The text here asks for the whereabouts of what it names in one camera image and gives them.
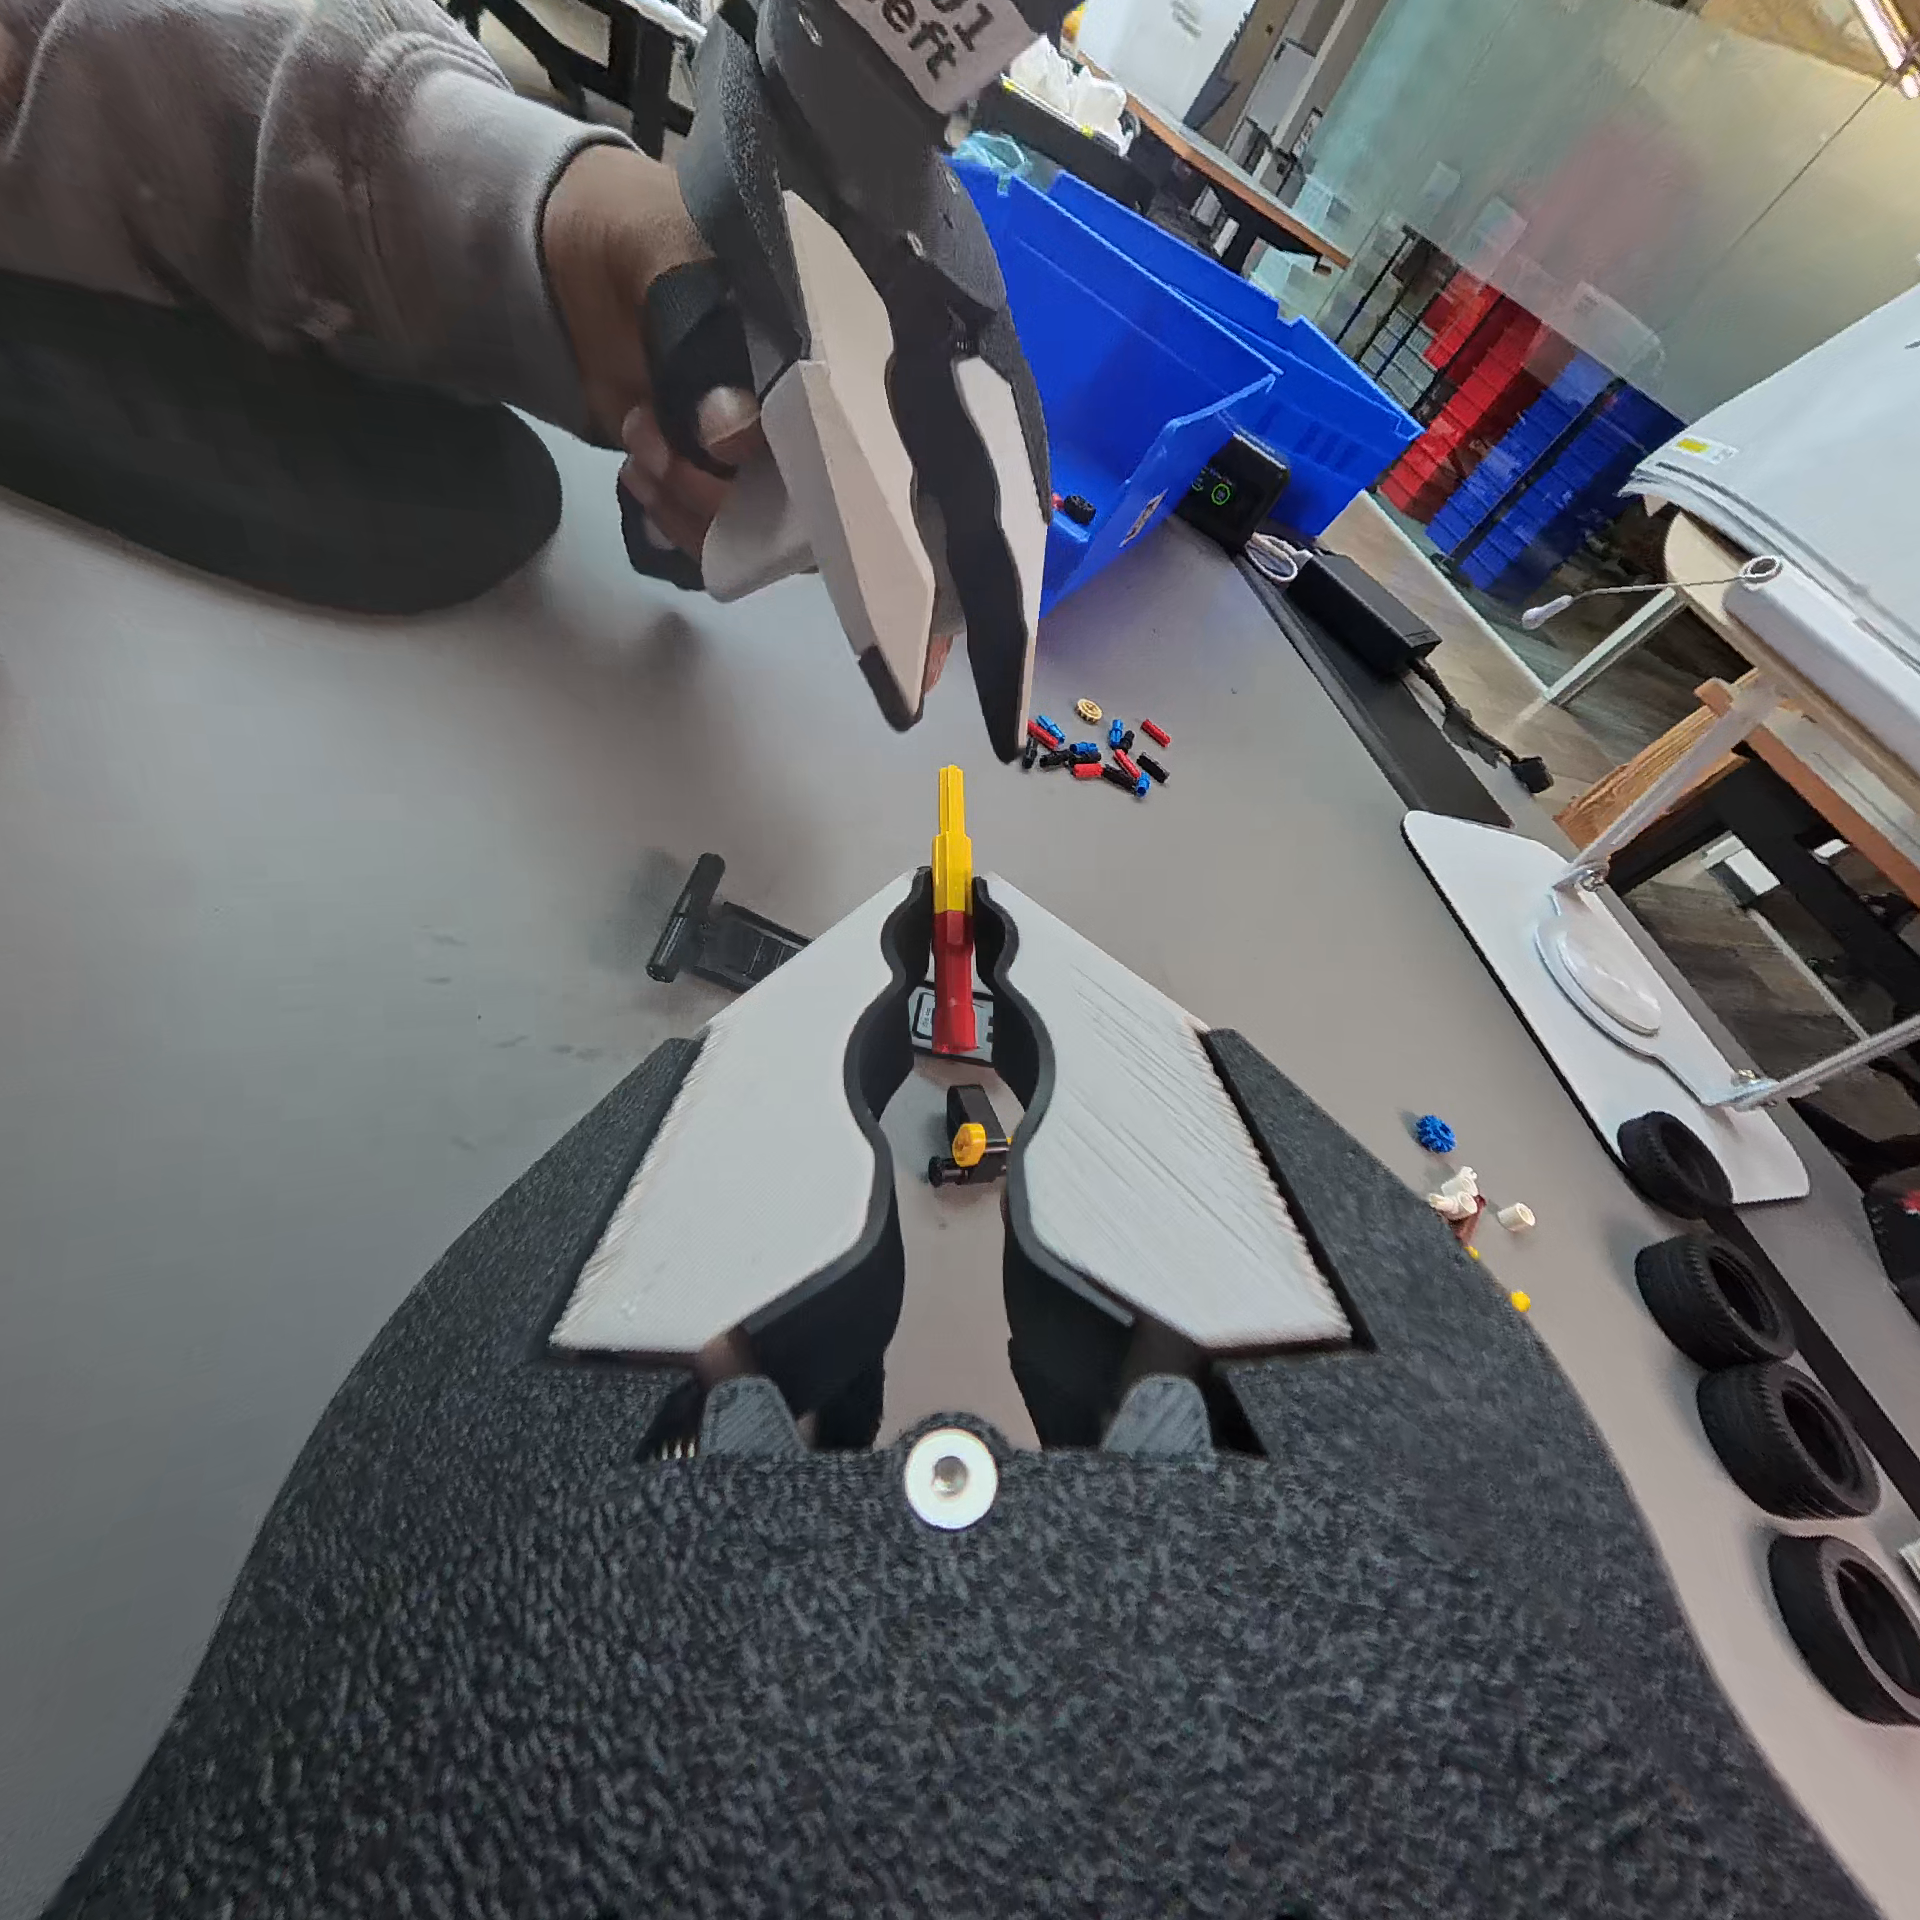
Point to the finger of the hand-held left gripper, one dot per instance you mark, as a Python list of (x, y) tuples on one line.
[(1008, 493), (855, 493)]

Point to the person's left hand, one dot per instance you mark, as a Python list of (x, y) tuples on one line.
[(600, 253)]

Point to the crumpled white plastic bags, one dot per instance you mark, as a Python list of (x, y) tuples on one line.
[(1088, 99)]

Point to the grey desk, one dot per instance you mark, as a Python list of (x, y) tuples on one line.
[(376, 825)]

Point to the blue plastic parts bin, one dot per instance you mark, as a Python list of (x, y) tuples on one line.
[(1335, 421), (1110, 346)]

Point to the red and yellow toy axle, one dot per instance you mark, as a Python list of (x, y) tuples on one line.
[(953, 960)]

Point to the black yellow toy joint piece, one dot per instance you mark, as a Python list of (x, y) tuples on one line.
[(967, 1140)]

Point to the white storage box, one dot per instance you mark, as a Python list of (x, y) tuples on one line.
[(1154, 31)]

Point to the white metal book stand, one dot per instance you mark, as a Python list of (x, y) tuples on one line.
[(1499, 931)]

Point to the brown toy axle piece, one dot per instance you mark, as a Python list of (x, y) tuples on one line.
[(1475, 1224)]

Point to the toy instruction booklet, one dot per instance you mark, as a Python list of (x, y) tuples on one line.
[(1830, 450)]

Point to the black device with green lights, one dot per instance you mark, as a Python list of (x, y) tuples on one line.
[(1245, 480)]

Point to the background wooden office desk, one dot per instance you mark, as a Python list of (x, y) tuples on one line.
[(1245, 188)]

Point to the white toy connector piece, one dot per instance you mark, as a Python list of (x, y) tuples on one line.
[(1455, 1193)]

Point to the pile of small connector pins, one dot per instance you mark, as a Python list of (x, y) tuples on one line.
[(1118, 763)]

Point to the black power adapter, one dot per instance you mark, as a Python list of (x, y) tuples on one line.
[(1366, 608)]

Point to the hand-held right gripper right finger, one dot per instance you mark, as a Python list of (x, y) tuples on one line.
[(1185, 1200)]

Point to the black curved toy roof assembly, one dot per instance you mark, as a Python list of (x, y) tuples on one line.
[(734, 944)]

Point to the small blue toy gear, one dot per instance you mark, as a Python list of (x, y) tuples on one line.
[(1433, 1132)]

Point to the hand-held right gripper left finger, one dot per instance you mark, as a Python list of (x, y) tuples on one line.
[(720, 1200)]

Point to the person's left forearm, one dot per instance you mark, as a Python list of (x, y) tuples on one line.
[(301, 149)]

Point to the stack of red blue bins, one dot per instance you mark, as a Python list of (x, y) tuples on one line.
[(1499, 450)]

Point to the teal plastic bag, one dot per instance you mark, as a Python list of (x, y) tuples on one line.
[(990, 153)]

